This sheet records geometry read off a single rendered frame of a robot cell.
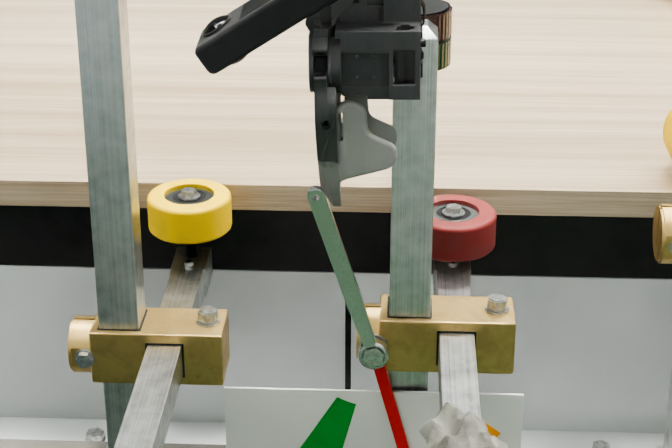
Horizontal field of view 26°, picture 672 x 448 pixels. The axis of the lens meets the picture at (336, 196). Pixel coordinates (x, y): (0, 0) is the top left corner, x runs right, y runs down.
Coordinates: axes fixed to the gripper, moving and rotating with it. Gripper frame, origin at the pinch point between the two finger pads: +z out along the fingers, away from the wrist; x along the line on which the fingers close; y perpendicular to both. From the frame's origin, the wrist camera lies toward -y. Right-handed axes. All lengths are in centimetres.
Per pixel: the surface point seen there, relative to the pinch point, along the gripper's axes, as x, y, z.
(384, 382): 4.9, 4.3, 20.3
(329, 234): 0.2, 0.1, 4.0
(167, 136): 38.9, -19.1, 11.3
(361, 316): 2.6, 2.5, 12.7
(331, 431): 5.3, -0.3, 25.7
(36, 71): 59, -38, 11
